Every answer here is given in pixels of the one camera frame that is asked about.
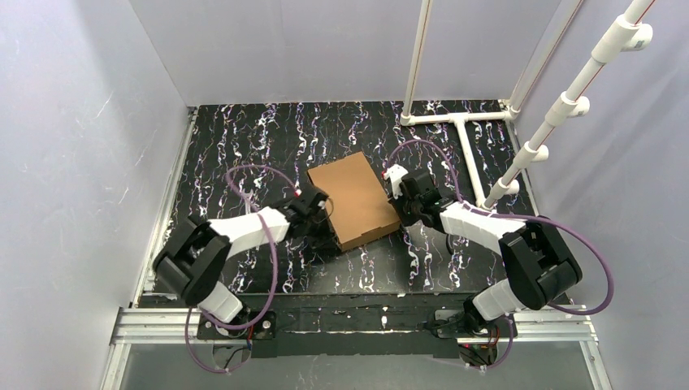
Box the white PVC camera pole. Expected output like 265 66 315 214
479 0 654 210

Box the white PVC pipe frame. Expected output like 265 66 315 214
400 1 584 210

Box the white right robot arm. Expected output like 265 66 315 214
383 165 583 329

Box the brown cardboard box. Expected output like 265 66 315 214
307 152 401 252

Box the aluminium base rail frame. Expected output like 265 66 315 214
110 292 596 364

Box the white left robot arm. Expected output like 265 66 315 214
152 187 329 330

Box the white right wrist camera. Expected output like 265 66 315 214
383 164 409 199

